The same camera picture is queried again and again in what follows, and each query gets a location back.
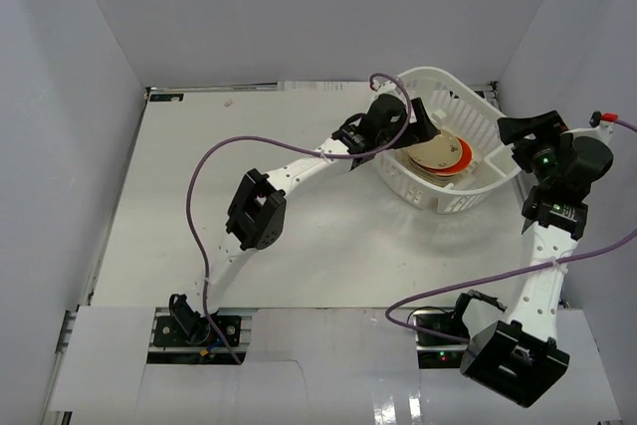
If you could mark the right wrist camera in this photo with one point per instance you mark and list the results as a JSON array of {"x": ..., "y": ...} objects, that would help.
[{"x": 602, "y": 124}]

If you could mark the cream round flower plate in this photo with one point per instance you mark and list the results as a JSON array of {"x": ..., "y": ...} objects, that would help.
[{"x": 444, "y": 150}]

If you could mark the orange round plate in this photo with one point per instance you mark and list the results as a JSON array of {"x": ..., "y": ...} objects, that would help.
[{"x": 466, "y": 157}]

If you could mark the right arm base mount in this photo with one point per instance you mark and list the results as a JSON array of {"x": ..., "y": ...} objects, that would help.
[{"x": 436, "y": 351}]

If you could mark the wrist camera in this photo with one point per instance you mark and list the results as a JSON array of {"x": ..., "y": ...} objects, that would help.
[
  {"x": 602, "y": 124},
  {"x": 386, "y": 89}
]

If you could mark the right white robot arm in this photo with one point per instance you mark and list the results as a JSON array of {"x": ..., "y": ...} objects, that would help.
[{"x": 517, "y": 356}]

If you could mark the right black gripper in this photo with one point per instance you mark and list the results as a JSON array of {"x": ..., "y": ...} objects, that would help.
[{"x": 512, "y": 129}]

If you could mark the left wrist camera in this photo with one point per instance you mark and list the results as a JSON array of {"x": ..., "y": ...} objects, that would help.
[{"x": 386, "y": 89}]

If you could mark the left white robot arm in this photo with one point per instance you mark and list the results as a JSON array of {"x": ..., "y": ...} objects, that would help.
[{"x": 256, "y": 214}]

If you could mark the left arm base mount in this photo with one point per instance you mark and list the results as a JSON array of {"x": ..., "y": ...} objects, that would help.
[{"x": 182, "y": 326}]

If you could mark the white plastic basket bin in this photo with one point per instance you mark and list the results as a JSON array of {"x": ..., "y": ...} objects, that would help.
[{"x": 456, "y": 108}]

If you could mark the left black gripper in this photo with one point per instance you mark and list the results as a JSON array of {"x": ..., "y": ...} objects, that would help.
[{"x": 415, "y": 122}]

